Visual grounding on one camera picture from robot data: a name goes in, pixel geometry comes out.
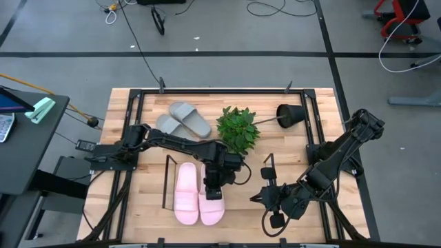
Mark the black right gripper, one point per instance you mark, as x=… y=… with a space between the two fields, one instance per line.
x=287 y=201

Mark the dark grey box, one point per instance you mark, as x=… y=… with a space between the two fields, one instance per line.
x=74 y=168

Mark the black floor box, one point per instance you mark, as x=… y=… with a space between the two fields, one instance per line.
x=160 y=1

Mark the grey calculator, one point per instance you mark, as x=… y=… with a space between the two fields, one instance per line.
x=6 y=127

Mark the grey table leg foot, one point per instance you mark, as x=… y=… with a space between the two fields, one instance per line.
x=413 y=100

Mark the black aluminium table frame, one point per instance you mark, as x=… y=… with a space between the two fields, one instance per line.
x=224 y=91

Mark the black power adapter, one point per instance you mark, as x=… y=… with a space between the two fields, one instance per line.
x=85 y=145

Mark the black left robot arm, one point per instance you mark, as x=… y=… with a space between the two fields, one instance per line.
x=179 y=143

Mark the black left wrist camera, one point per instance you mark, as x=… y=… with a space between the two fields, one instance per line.
x=235 y=162

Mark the pink slide sandal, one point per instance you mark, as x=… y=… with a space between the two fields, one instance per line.
x=212 y=211
x=186 y=196

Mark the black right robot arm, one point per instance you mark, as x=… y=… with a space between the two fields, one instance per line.
x=344 y=148

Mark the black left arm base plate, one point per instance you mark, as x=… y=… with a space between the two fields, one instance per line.
x=103 y=163

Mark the black desk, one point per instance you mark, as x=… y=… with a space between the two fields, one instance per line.
x=27 y=144

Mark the green plant with black pot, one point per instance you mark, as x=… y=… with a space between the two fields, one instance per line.
x=237 y=131

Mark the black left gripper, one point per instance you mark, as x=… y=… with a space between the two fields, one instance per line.
x=218 y=174

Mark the mint green stapler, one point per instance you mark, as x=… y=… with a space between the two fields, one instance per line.
x=40 y=109

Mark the red and black cart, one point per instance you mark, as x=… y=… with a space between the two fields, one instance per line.
x=413 y=8

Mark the black tablet blue screen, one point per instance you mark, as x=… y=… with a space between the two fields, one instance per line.
x=10 y=103

